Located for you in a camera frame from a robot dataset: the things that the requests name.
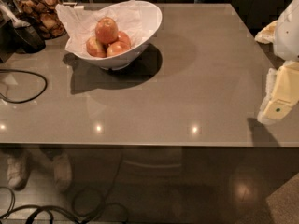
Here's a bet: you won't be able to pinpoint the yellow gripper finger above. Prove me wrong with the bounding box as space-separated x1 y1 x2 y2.
257 61 299 125
254 21 277 44

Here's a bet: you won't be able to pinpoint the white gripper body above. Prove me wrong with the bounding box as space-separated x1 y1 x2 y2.
273 0 299 61

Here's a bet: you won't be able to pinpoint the red apple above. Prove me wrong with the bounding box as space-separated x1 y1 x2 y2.
95 17 119 45
107 41 130 57
86 36 107 58
118 31 131 46

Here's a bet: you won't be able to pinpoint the white ceramic bowl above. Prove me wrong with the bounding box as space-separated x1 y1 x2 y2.
75 0 163 70

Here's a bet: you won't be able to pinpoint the white paper liner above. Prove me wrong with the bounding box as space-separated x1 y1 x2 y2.
55 0 145 57

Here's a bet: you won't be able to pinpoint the glass jar of cookies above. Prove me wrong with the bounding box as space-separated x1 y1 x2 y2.
13 0 65 39

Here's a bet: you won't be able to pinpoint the right white shoe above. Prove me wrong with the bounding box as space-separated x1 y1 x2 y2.
53 153 72 192

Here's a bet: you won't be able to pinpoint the white shoe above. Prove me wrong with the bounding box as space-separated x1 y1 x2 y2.
7 153 30 190
53 153 72 192

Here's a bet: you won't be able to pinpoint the left white shoe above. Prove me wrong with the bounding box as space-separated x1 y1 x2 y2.
7 153 30 190

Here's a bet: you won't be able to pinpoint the black appliance with white handle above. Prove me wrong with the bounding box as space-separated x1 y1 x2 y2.
0 2 46 54

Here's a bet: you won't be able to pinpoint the black cable on table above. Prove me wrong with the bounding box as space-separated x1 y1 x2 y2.
0 68 49 105

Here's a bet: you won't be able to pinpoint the black cables on floor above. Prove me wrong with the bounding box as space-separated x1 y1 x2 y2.
0 159 129 224

